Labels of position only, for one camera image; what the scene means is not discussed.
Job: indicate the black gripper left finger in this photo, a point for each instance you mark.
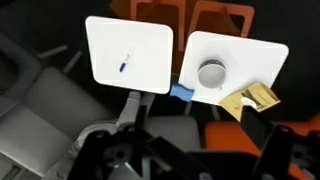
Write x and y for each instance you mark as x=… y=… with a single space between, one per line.
x=96 y=166

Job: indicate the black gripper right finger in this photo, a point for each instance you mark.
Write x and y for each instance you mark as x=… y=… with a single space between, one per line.
x=273 y=150

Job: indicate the blue pen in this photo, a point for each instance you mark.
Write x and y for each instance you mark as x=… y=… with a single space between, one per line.
x=124 y=64

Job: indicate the green and white mug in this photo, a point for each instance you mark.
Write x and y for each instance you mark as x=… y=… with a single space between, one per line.
x=211 y=75

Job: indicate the orange and beige sofa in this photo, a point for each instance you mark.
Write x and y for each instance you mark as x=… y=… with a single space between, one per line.
x=226 y=136

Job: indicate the yellow paper pouch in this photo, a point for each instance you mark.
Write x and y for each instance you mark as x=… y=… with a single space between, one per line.
x=258 y=96

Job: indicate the grey sofa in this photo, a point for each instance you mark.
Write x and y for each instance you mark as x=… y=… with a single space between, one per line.
x=43 y=116

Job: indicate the white side table top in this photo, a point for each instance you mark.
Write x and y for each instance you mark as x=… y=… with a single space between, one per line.
x=146 y=50
x=246 y=56

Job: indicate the blue sponge block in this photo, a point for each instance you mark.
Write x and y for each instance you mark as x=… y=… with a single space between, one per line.
x=181 y=92

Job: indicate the orange table base frame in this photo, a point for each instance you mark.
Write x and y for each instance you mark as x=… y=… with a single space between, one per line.
x=246 y=15
x=181 y=20

